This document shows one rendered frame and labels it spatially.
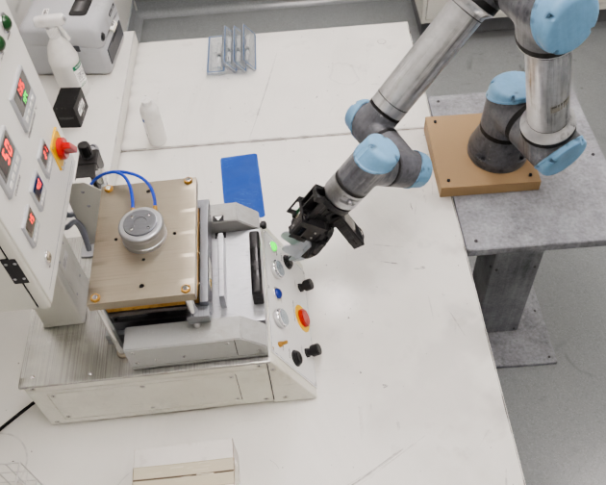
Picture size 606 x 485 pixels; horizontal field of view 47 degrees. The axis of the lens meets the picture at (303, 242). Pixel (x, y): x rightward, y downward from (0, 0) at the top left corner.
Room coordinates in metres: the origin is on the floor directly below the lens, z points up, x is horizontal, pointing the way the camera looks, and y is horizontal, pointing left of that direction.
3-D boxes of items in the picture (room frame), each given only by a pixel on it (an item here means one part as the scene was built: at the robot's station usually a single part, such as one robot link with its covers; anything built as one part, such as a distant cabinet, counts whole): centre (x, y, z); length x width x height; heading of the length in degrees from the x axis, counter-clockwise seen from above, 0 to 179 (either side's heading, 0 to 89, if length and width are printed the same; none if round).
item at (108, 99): (1.50, 0.62, 0.77); 0.84 x 0.30 x 0.04; 179
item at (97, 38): (1.81, 0.62, 0.88); 0.25 x 0.20 x 0.17; 83
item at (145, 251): (0.82, 0.31, 1.08); 0.31 x 0.24 x 0.13; 1
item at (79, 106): (1.53, 0.60, 0.83); 0.09 x 0.06 x 0.07; 174
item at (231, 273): (0.80, 0.23, 0.97); 0.30 x 0.22 x 0.08; 91
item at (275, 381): (0.82, 0.27, 0.84); 0.53 x 0.37 x 0.17; 91
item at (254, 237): (0.80, 0.09, 0.99); 0.15 x 0.02 x 0.04; 1
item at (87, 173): (1.02, 0.41, 1.05); 0.15 x 0.05 x 0.15; 1
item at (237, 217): (0.94, 0.20, 0.97); 0.26 x 0.05 x 0.07; 91
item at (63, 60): (1.64, 0.61, 0.92); 0.09 x 0.08 x 0.25; 93
